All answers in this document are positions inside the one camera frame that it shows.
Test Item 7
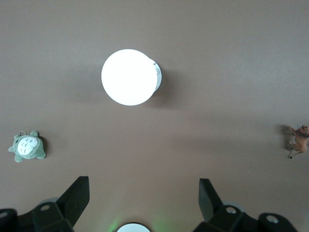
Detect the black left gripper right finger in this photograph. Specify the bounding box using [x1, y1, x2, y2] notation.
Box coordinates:
[193, 178, 299, 232]

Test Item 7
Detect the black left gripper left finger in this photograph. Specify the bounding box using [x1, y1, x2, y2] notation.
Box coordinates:
[0, 176, 90, 232]

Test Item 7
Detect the small brown plush toy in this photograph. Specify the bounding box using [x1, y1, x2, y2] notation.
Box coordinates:
[287, 125, 309, 159]

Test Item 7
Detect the green grey Totoro plush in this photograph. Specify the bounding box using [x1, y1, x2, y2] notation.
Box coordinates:
[8, 130, 47, 163]

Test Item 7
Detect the white round flat disc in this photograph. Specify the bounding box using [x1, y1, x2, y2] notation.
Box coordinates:
[100, 49, 159, 106]

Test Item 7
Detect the white round container with label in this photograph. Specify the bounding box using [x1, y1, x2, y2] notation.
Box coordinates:
[147, 58, 163, 92]

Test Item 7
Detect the brown table cover mat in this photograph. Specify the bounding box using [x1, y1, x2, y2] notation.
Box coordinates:
[0, 0, 309, 232]

